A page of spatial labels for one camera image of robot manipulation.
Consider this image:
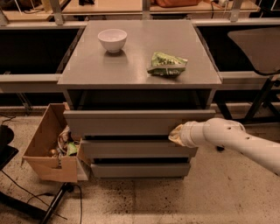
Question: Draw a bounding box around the grey top drawer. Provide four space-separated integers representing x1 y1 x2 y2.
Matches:
64 109 216 137

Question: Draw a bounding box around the grey drawer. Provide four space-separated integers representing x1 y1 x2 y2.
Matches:
64 109 216 137
81 140 197 158
91 163 191 179

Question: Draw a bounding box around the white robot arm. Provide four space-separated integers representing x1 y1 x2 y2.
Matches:
168 118 280 176

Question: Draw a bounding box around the grey drawer cabinet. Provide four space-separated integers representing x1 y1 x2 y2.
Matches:
58 20 221 165

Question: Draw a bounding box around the grey bottom drawer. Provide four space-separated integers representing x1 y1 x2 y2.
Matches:
91 163 191 179

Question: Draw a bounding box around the grey middle drawer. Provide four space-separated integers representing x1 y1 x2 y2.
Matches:
81 140 197 158

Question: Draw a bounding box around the green snack bag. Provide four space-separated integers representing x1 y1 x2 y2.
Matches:
147 52 188 77

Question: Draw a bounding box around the white ceramic bowl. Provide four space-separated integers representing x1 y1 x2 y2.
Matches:
98 29 128 53

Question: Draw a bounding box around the grey chair seat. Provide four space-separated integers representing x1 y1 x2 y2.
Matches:
228 26 280 75

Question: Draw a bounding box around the black tripod leg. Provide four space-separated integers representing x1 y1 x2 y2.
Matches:
39 183 74 224

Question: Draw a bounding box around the brown cardboard box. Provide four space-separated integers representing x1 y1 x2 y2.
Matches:
23 103 90 182

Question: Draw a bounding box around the black object at left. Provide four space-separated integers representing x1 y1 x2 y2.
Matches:
0 125 18 170

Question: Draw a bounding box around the black floor cable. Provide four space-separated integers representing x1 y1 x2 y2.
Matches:
0 170 68 221

